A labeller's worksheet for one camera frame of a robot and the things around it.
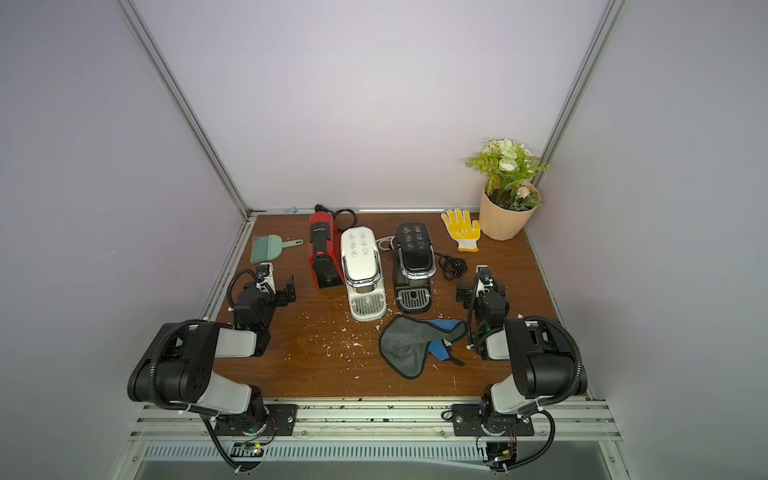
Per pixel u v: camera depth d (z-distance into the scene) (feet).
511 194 3.39
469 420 2.38
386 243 3.38
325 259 2.74
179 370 1.45
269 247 3.61
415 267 2.51
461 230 3.74
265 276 2.57
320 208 4.08
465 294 2.70
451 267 3.30
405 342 2.73
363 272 2.50
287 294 2.67
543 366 1.43
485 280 2.49
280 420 2.39
